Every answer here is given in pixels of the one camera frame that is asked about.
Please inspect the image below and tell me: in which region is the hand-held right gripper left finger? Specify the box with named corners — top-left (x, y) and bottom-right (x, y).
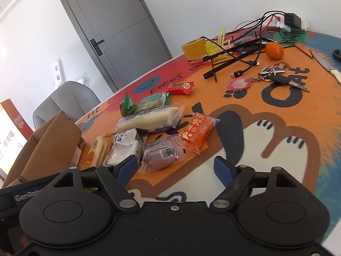
top-left (51, 154), bottom-right (141, 212)

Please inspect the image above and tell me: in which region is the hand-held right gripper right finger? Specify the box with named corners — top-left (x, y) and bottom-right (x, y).
top-left (210, 155), bottom-right (305, 212)

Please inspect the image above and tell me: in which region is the white and black snack packet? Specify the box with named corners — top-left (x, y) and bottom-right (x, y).
top-left (102, 128), bottom-right (149, 166)

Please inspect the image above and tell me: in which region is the yellow cracker packet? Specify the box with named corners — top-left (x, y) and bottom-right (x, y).
top-left (82, 133), bottom-right (116, 169)

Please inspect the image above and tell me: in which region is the purple cake packet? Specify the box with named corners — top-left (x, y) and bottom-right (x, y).
top-left (139, 135), bottom-right (186, 173)

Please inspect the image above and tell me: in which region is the orange snack packet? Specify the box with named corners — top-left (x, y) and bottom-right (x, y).
top-left (181, 112), bottom-right (221, 154)

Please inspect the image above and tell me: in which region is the brown cardboard box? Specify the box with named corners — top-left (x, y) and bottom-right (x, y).
top-left (0, 110), bottom-right (86, 190)

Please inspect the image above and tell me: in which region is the long white cake packet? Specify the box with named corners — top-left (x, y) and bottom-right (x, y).
top-left (114, 103), bottom-right (186, 134)

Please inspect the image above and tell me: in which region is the green triangular snack packet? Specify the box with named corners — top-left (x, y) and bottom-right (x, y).
top-left (119, 93), bottom-right (137, 117)

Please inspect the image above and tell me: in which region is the green and white biscuit packet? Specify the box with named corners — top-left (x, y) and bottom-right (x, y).
top-left (135, 92), bottom-right (170, 113)

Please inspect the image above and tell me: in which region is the red snack packet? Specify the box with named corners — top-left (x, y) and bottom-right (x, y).
top-left (166, 79), bottom-right (195, 96)

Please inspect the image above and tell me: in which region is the orange and white sign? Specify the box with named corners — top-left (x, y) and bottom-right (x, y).
top-left (0, 98), bottom-right (34, 175)

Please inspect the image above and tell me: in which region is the grey chair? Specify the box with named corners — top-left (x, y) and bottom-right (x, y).
top-left (33, 81), bottom-right (101, 132)

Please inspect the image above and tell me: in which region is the black car key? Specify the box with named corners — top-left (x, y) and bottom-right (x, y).
top-left (269, 73), bottom-right (311, 93)

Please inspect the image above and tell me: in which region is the black folding stand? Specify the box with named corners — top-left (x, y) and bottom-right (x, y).
top-left (202, 36), bottom-right (267, 82)

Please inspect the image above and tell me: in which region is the yellow box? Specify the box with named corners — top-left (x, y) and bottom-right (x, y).
top-left (181, 38), bottom-right (207, 61)

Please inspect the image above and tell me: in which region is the yellow plastic clip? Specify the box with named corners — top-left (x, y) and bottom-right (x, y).
top-left (205, 28), bottom-right (233, 60)

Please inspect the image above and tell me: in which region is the mandarin orange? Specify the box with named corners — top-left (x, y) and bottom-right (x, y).
top-left (265, 42), bottom-right (284, 60)

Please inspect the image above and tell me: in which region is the grey door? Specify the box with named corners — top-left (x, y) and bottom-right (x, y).
top-left (55, 0), bottom-right (173, 93)

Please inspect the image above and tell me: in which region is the black charger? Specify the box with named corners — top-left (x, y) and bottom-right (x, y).
top-left (283, 12), bottom-right (303, 30)

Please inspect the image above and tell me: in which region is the white power strip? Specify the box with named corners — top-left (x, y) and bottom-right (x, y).
top-left (266, 12), bottom-right (310, 32)

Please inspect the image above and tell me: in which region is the pink keychain charm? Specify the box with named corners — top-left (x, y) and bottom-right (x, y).
top-left (227, 76), bottom-right (252, 93)

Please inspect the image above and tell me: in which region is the black usb cable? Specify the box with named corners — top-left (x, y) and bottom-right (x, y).
top-left (231, 19), bottom-right (269, 79)
top-left (198, 16), bottom-right (267, 67)

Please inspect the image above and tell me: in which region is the key ring with charms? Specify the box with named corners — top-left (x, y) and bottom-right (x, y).
top-left (258, 62), bottom-right (291, 77)

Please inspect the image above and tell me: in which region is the white wall socket panel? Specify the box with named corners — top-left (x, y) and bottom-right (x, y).
top-left (52, 58), bottom-right (65, 86)

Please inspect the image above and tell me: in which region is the black door handle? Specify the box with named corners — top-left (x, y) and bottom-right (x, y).
top-left (90, 38), bottom-right (105, 56)

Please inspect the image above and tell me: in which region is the white handled knife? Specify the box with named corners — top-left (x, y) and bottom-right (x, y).
top-left (312, 53), bottom-right (341, 85)

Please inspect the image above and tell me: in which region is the red cable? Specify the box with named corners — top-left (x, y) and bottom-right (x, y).
top-left (262, 14), bottom-right (278, 33)

